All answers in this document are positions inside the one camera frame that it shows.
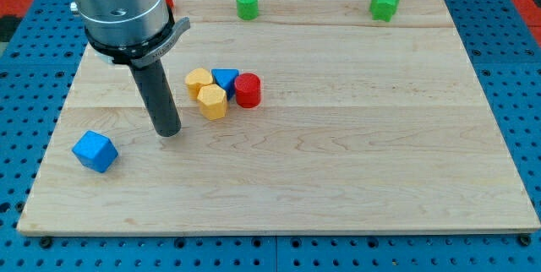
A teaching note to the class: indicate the wooden board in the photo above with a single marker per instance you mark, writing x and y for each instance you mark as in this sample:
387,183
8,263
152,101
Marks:
364,128

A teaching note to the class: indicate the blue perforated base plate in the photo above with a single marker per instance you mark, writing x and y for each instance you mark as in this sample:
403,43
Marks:
41,46

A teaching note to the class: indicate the green star block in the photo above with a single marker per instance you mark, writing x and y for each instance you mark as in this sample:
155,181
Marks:
383,10

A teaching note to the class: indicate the yellow heart block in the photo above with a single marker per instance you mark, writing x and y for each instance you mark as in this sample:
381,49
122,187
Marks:
196,79

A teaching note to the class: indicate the blue cube block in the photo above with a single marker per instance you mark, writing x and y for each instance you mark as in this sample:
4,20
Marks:
95,151

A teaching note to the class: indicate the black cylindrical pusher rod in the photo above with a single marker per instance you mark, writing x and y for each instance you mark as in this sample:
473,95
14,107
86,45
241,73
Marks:
151,81

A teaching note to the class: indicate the red cylinder block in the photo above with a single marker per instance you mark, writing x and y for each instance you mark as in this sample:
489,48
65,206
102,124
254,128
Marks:
248,90

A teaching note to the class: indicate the blue triangle block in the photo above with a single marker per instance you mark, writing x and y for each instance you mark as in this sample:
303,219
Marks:
225,78

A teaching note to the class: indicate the green cylinder block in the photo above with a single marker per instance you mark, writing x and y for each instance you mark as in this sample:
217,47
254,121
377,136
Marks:
247,9

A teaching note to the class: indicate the yellow hexagon block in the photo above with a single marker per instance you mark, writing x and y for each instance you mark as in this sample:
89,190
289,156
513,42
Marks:
212,101

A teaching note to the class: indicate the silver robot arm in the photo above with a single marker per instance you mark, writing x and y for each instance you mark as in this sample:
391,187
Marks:
131,32

